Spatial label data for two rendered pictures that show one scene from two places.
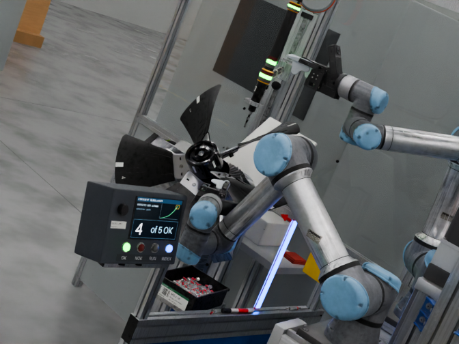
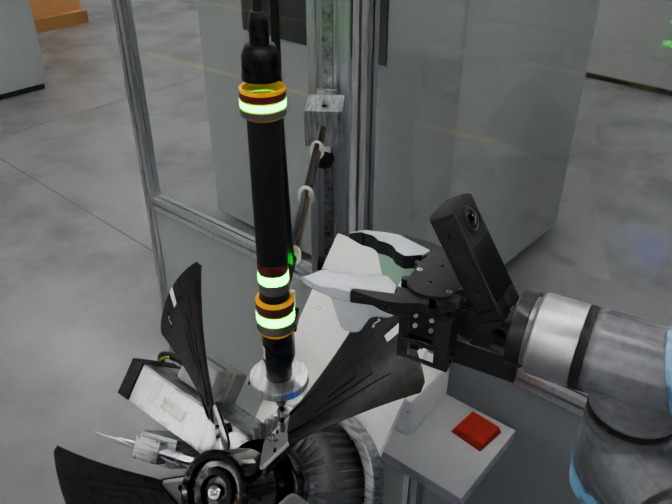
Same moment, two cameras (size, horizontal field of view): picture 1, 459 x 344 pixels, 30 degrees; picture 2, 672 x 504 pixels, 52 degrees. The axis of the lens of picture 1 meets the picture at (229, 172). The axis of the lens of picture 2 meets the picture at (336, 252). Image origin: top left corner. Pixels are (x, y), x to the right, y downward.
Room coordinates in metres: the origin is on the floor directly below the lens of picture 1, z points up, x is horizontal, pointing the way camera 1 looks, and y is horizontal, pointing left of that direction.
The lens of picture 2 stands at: (2.28, -0.05, 2.03)
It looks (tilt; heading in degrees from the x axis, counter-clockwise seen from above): 32 degrees down; 359
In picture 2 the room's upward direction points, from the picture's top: straight up
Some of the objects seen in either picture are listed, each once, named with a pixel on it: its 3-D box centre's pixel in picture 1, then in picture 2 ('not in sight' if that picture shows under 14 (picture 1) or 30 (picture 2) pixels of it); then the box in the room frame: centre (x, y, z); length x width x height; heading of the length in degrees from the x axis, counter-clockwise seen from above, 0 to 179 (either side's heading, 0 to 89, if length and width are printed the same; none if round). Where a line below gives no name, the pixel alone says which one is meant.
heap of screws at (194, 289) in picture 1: (188, 291); not in sight; (2.64, -0.03, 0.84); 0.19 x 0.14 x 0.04; 154
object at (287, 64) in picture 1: (283, 69); (325, 118); (3.52, -0.04, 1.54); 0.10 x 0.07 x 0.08; 175
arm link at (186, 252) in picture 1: (195, 243); not in sight; (2.40, 0.01, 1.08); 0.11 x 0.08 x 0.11; 148
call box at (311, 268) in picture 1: (329, 268); not in sight; (2.89, -0.45, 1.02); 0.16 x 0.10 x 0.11; 140
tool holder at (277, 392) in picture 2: (259, 91); (278, 344); (2.91, 0.01, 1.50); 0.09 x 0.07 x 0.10; 175
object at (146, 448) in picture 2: not in sight; (150, 449); (3.13, 0.27, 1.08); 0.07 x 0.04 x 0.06; 60
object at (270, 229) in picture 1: (262, 226); (401, 383); (3.46, -0.22, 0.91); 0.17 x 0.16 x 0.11; 140
